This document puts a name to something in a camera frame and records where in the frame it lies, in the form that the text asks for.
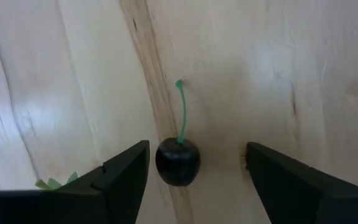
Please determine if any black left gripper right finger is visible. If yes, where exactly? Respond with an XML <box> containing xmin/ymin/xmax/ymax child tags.
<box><xmin>246</xmin><ymin>142</ymin><xmax>358</xmax><ymax>224</ymax></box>

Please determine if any red strawberry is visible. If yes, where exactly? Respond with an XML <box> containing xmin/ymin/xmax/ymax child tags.
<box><xmin>35</xmin><ymin>170</ymin><xmax>79</xmax><ymax>190</ymax></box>

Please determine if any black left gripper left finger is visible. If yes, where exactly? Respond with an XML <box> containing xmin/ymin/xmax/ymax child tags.
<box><xmin>0</xmin><ymin>139</ymin><xmax>150</xmax><ymax>224</ymax></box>

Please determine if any dark cherry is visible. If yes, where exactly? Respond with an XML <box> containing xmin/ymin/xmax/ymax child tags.
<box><xmin>155</xmin><ymin>79</ymin><xmax>201</xmax><ymax>187</ymax></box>

